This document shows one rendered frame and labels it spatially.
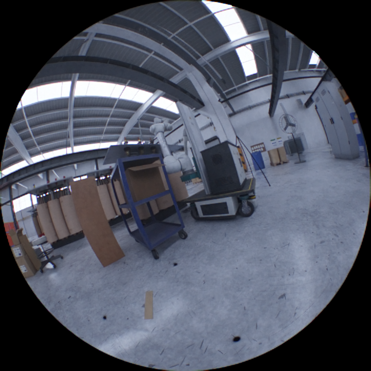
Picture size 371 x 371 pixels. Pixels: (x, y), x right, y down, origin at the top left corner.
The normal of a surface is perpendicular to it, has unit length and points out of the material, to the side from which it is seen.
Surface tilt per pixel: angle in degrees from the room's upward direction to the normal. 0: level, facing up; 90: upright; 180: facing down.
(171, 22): 174
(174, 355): 0
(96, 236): 90
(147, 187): 90
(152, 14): 174
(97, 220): 90
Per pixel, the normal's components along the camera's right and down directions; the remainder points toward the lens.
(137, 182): 0.69, -0.18
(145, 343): -0.30, -0.95
